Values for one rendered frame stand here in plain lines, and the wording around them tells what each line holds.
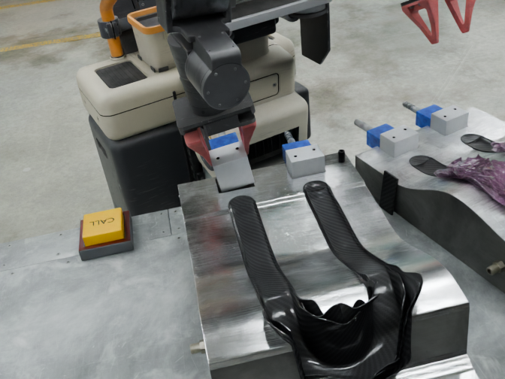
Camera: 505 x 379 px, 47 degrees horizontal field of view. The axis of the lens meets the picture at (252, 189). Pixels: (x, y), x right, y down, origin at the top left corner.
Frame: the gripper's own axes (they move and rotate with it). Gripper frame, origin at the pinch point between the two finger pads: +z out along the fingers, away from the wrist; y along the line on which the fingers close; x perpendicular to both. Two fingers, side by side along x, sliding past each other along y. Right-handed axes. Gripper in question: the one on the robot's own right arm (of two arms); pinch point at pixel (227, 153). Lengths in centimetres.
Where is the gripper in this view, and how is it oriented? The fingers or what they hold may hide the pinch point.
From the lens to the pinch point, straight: 82.9
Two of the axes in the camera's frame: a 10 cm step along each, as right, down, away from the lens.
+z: 2.0, 6.9, 7.0
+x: -2.3, -6.6, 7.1
